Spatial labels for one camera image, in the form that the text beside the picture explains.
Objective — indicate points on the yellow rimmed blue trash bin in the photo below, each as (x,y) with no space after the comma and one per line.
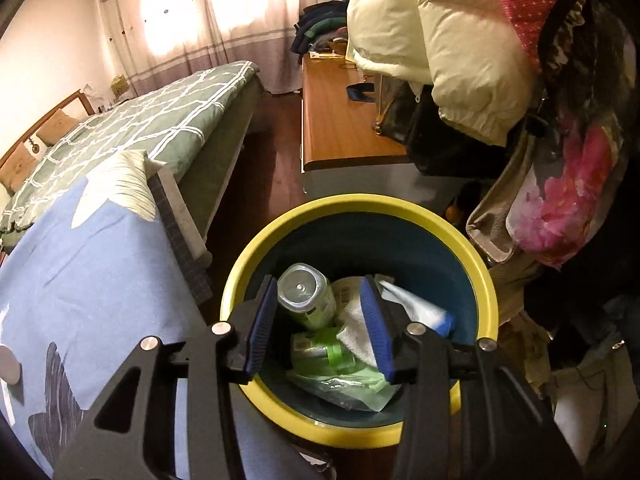
(347,237)

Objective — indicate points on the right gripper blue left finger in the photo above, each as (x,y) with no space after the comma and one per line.
(263,308)

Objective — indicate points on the green white plastic bottle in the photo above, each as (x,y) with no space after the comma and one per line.
(307,295)

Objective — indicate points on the brown pillow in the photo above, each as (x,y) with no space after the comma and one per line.
(17,168)
(55,127)

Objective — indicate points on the cream puffer jacket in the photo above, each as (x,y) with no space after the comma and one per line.
(467,51)

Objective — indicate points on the white instant noodle cup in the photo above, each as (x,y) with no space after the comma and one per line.
(418,309)

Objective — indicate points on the brown pillow right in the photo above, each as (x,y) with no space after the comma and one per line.
(55,127)

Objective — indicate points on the blue cloth with star patches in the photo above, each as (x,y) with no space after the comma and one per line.
(121,377)

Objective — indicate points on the wooden bed with headboard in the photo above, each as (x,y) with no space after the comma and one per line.
(140,124)

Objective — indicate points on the green plaid duvet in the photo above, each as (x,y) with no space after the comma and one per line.
(130,124)

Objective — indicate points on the white tissue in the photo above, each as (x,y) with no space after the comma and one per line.
(354,334)

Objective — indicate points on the brown pillow left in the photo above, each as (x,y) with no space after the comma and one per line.
(17,168)

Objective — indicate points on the green plastic bag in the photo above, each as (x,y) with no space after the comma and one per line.
(324,367)

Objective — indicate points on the pile of dark clothes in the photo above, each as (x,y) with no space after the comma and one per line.
(318,20)

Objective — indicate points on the pink window curtain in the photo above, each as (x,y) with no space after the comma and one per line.
(154,42)

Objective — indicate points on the floral pink bag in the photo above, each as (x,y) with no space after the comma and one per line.
(554,193)

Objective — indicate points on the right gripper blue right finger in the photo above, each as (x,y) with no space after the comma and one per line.
(380,326)

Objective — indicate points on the wooden tv cabinet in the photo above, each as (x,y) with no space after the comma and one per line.
(340,152)

